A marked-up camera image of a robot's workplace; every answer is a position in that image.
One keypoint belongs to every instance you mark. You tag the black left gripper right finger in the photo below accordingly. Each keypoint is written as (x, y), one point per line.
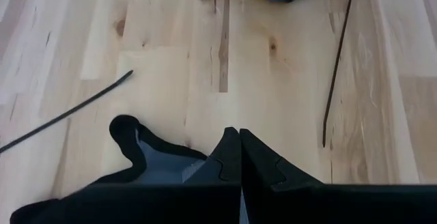
(307, 203)

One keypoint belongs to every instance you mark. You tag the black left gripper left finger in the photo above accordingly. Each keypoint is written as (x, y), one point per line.
(191, 203)

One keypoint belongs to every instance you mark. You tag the grey black glove green cuff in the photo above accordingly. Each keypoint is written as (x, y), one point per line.
(164, 166)

